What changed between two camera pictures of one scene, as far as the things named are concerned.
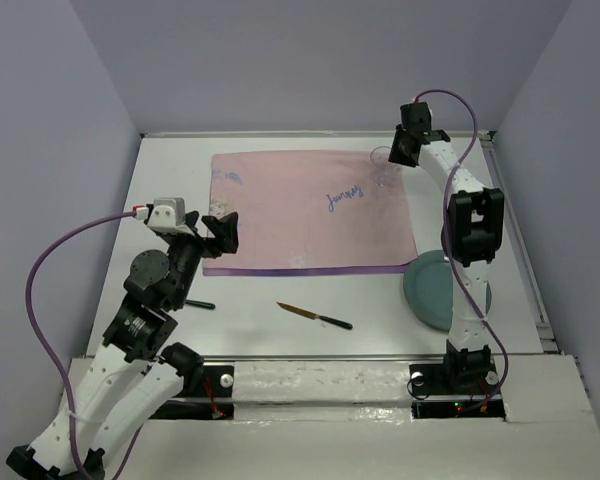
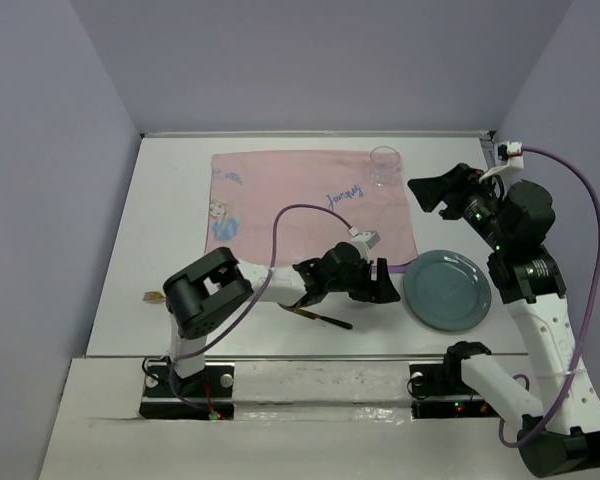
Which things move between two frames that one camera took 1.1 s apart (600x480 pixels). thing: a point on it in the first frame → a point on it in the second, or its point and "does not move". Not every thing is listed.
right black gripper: x=396 y=155 → x=431 y=190
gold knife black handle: x=312 y=315 does not move
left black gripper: x=226 y=229 → x=383 y=291
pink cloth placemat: x=330 y=212 does not move
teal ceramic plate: x=428 y=289 does not move
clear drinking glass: x=383 y=171 does not move
